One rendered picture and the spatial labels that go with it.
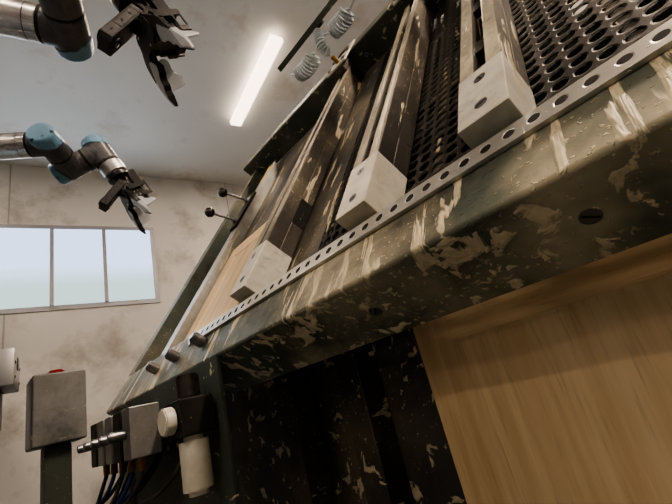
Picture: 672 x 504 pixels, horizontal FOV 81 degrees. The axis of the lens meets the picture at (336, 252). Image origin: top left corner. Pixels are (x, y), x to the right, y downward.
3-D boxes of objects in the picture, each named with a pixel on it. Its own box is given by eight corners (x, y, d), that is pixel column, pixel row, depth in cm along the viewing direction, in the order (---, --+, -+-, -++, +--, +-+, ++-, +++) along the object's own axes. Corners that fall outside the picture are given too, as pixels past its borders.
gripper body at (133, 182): (153, 192, 132) (132, 164, 132) (129, 202, 126) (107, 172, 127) (151, 204, 138) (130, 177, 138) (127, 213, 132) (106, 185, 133)
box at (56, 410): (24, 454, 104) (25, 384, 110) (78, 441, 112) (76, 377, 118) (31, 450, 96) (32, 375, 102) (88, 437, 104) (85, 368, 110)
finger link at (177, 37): (213, 28, 72) (183, 22, 76) (184, 30, 68) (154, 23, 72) (215, 47, 74) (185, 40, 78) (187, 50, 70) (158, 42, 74)
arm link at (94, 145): (82, 151, 135) (105, 139, 137) (100, 176, 134) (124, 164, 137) (72, 140, 127) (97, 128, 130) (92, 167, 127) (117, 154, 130)
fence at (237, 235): (170, 367, 112) (157, 360, 111) (275, 173, 175) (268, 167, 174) (176, 363, 109) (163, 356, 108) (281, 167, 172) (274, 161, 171)
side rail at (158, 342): (158, 391, 131) (127, 376, 127) (267, 189, 204) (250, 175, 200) (164, 388, 127) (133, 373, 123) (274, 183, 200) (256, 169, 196)
